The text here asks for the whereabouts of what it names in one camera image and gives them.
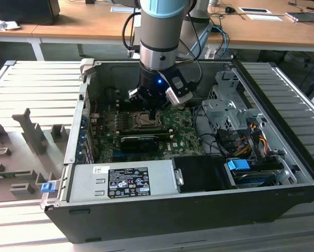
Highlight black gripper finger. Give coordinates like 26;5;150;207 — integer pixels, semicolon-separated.
127;88;154;121
153;101;173;121

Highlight metal socket cover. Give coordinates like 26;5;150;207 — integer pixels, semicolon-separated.
131;112;164;130

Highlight CPU socket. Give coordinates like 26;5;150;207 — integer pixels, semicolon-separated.
129;110;166;131

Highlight black graphics card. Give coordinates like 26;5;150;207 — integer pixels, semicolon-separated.
119;135;159;153

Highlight green motherboard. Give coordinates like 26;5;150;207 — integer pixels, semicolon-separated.
90;101;209;164

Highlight silver metal drive cage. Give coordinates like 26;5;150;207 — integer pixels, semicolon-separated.
201;70;269;137

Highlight blue disk carrier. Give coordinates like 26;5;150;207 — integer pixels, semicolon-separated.
226;159;285;189

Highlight silver power supply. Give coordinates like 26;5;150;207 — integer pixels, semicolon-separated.
67;160;177;203

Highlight black PC case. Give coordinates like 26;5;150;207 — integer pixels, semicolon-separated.
44;59;314;244

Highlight grey parts rack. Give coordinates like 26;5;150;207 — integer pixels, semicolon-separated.
0;107;71;203

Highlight blue case latch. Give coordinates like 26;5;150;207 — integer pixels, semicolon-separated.
40;182;55;194

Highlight white paper sheet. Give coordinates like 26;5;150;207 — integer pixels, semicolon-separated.
246;13;284;22

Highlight black computer box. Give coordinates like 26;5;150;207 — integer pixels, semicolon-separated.
0;0;60;26

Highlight crumpled white paper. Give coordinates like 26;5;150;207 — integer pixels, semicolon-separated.
0;14;21;32

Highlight grey notebook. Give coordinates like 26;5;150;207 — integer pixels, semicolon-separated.
285;11;314;23

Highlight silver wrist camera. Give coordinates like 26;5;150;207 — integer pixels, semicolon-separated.
165;75;194;106

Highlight black wire bundle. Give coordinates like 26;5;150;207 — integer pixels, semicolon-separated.
192;104;238;157

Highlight desk cable grommet plate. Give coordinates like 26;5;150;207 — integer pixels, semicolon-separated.
110;5;141;13
237;7;268;14

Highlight blue cable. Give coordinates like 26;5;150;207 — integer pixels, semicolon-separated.
212;25;230;59

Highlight yellow red power wires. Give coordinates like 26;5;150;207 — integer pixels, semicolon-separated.
235;122;268;156

